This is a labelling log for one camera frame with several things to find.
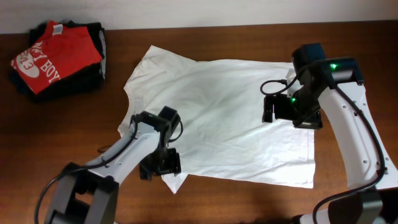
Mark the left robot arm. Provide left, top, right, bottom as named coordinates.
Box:
left=44, top=106, right=182, bottom=224

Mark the black folded clothes stack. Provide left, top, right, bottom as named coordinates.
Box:
left=8, top=21, right=106, bottom=103

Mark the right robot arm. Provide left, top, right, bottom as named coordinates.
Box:
left=262, top=43, right=397, bottom=223

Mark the red folded printed t-shirt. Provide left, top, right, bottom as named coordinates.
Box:
left=10, top=21, right=101, bottom=94

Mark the white printed t-shirt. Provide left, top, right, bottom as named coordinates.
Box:
left=118, top=46, right=315, bottom=192

